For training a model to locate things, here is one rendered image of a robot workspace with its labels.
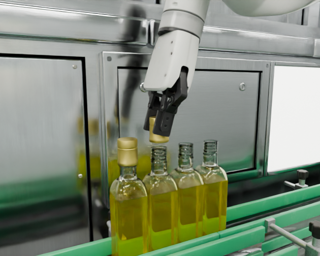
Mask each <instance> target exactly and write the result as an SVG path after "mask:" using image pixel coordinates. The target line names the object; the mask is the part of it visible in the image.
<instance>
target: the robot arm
mask: <svg viewBox="0 0 320 256"><path fill-rule="evenodd" d="M222 1H223V2H224V3H225V4H226V5H227V6H228V8H229V9H230V10H231V11H233V12H234V13H236V14H238V15H241V16H247V17H261V16H276V15H284V14H289V13H293V12H295V11H298V10H301V9H304V8H306V7H308V6H311V5H313V4H315V3H317V2H319V1H320V0H222ZM209 4H210V0H165V5H164V9H163V13H162V17H161V22H160V25H159V29H158V33H157V34H158V36H159V38H158V40H157V42H156V45H155V48H154V50H153V53H152V56H151V60H150V63H149V66H148V70H147V73H146V77H145V81H144V85H143V86H144V88H145V90H148V95H149V103H148V110H147V114H146V118H145V122H144V126H143V129H144V130H146V131H149V126H150V124H149V118H150V117H151V116H156V118H155V122H154V126H153V130H152V133H153V134H155V135H160V136H165V137H169V136H170V133H171V129H172V125H173V121H174V116H175V114H176V113H177V110H178V107H179V105H180V104H181V102H183V101H184V100H185V99H186V98H187V94H188V92H189V90H190V87H191V83H192V81H193V77H194V72H195V67H196V62H197V56H198V48H199V43H200V40H201V36H202V32H203V28H204V24H205V19H206V15H207V11H208V8H209ZM157 91H162V94H161V93H158V92H157ZM159 97H161V101H160V100H159ZM168 98H169V100H168ZM167 100H168V101H167Z"/></svg>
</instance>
